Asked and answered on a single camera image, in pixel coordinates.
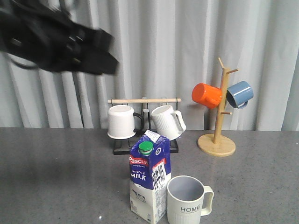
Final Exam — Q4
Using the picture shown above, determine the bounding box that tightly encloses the blue white milk carton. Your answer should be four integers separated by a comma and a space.
129, 130, 171, 224

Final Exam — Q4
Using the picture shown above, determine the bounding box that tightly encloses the wooden mug tree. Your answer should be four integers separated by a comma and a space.
197, 58, 238, 157

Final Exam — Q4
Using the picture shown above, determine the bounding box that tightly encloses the black cable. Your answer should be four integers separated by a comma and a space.
4, 53, 40, 70

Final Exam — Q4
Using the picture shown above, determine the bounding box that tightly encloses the blue mug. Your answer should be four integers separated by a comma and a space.
226, 81, 254, 109

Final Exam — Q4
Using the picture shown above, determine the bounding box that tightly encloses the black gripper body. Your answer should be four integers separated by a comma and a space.
0, 0, 82, 72

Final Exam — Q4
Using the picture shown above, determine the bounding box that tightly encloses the black wire mug rack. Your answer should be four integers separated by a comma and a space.
107, 97, 182, 155

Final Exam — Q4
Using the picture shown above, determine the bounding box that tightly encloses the white ribbed mug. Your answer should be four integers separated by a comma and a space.
150, 105, 186, 140

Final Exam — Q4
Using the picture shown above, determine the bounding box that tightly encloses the grey curtain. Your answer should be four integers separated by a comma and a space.
0, 0, 299, 131

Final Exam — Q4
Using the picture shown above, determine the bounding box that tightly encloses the orange mug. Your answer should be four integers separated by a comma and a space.
192, 83, 222, 109

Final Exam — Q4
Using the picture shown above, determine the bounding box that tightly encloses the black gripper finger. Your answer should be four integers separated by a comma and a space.
80, 26, 114, 55
77, 48, 119, 75

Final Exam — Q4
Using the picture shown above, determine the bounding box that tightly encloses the white mug black handle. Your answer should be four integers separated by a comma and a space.
107, 105, 144, 140

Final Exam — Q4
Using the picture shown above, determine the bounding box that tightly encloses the pale green HOME mug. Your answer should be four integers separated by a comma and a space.
167, 175, 214, 224

